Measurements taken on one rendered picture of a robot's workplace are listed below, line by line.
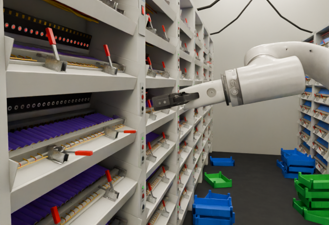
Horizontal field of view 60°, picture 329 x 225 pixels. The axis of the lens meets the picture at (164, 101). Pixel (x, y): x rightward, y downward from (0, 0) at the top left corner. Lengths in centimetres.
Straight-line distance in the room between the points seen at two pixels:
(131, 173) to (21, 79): 66
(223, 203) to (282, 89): 199
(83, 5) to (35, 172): 39
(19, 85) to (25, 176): 16
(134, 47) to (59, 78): 48
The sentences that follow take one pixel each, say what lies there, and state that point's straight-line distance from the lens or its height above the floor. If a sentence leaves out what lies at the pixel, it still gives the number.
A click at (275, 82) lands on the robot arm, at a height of 110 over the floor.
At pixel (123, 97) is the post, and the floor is 105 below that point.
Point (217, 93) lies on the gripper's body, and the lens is 62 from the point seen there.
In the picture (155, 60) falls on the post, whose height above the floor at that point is 124.
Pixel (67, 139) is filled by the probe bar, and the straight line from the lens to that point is 73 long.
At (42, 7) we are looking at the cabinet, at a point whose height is 132.
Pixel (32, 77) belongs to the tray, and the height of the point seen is 111.
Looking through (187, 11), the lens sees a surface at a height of 169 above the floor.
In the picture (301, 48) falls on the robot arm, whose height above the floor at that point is 118.
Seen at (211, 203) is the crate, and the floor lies 10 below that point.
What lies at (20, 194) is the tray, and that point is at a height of 92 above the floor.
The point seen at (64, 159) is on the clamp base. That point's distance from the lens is 66.
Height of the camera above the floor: 110
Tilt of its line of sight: 4 degrees down
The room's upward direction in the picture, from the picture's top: straight up
